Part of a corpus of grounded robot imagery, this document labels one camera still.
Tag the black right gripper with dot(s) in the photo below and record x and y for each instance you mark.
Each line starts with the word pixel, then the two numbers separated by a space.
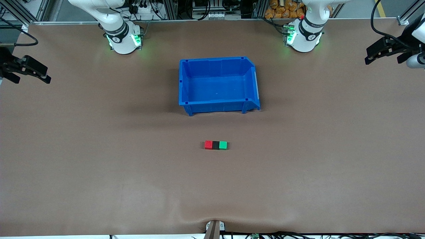
pixel 6 62

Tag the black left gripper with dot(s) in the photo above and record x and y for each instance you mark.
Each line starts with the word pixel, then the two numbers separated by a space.
pixel 399 46

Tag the green cube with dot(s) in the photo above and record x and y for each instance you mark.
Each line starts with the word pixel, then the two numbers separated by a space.
pixel 223 145

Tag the red cube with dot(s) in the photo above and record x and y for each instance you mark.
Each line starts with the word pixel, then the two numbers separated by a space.
pixel 208 145

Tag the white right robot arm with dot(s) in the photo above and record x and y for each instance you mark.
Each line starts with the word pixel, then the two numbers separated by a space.
pixel 123 43

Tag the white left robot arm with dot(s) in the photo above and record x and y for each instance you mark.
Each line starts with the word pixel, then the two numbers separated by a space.
pixel 307 41

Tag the black cube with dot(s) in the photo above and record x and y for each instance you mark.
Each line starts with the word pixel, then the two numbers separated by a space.
pixel 216 145

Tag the orange snack bag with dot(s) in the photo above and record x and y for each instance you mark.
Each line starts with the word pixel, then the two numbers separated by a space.
pixel 279 10

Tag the white power strip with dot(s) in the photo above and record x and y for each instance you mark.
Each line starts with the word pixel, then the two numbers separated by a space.
pixel 146 13

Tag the brown table mat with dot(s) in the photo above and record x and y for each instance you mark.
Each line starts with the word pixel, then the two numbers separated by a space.
pixel 99 186

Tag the blue plastic storage bin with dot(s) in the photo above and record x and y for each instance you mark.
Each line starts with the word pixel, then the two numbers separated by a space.
pixel 217 88

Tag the electronics box with white connectors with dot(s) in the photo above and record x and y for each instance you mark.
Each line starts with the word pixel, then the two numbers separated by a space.
pixel 215 15

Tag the aluminium frame profile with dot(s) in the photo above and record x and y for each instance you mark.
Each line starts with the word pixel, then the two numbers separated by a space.
pixel 405 16
pixel 16 12

